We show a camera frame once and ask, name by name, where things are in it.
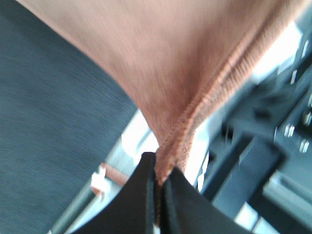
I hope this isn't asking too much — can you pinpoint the brown towel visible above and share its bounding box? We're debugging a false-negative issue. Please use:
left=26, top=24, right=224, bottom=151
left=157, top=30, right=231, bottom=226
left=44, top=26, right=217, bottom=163
left=17, top=0, right=312, bottom=226

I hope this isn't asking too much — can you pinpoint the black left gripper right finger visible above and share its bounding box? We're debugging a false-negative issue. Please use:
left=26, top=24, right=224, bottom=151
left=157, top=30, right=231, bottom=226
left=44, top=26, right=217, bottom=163
left=160, top=167, right=251, bottom=234

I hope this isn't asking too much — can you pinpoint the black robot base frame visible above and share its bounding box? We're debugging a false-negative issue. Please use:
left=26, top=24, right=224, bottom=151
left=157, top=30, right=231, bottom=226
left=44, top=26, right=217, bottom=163
left=197, top=8, right=312, bottom=234

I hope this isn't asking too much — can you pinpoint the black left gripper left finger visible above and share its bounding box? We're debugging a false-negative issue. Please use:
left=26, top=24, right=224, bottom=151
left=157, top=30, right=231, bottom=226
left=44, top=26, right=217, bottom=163
left=74, top=152, right=155, bottom=234

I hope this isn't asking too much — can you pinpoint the black table cloth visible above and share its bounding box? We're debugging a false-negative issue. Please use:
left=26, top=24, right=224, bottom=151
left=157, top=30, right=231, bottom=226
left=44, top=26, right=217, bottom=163
left=0, top=0, right=137, bottom=234

